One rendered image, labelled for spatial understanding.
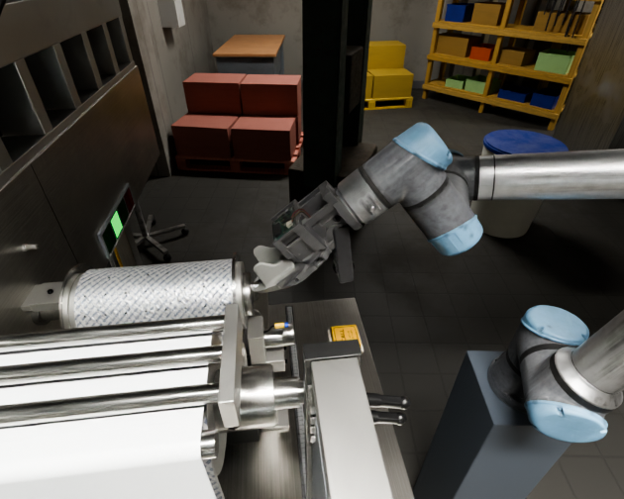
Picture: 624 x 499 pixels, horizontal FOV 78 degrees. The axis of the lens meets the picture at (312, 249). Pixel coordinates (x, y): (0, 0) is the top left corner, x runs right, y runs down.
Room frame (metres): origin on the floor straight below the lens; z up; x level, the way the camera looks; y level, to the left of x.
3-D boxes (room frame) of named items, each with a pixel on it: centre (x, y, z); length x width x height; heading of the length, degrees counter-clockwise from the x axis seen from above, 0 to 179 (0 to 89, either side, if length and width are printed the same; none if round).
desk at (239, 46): (5.74, 0.79, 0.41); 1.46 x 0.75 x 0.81; 179
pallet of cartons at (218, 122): (3.93, 0.72, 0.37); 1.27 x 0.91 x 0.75; 89
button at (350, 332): (0.66, -0.09, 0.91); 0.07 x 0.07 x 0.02; 7
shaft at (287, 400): (0.24, 0.01, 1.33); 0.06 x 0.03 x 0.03; 97
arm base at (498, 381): (0.53, -0.50, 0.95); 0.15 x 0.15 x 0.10
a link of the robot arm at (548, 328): (0.53, -0.50, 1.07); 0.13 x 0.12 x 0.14; 163
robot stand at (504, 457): (0.53, -0.50, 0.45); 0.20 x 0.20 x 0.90; 89
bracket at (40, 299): (0.44, 0.42, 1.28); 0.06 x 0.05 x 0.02; 97
